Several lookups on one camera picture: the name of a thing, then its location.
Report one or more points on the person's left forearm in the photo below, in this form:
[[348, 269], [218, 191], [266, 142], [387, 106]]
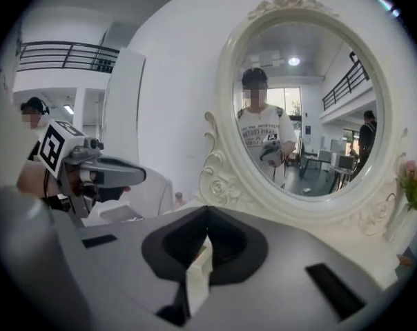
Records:
[[34, 179]]

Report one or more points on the white ornate dressing table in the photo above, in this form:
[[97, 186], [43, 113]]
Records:
[[350, 240]]

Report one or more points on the pink flowers in white vase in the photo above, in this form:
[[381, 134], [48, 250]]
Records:
[[414, 185]]

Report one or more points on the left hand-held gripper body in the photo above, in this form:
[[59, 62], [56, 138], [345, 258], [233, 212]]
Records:
[[55, 150]]

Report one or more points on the black balcony railing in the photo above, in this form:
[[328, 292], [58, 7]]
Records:
[[67, 55]]

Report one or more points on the oval white-framed mirror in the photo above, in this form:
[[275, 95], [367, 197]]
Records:
[[225, 122]]

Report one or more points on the person's left hand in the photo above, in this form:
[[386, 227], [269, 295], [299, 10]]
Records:
[[82, 181]]

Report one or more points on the pink bottle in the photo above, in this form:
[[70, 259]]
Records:
[[180, 200]]

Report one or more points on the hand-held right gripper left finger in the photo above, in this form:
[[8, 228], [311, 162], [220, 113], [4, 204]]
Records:
[[118, 271]]

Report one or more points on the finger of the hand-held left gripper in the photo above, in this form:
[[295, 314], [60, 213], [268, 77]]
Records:
[[118, 174], [113, 193]]

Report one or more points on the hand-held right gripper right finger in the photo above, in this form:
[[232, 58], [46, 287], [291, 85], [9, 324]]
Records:
[[291, 260]]

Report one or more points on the small white drawer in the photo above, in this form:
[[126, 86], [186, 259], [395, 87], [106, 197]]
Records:
[[120, 214]]

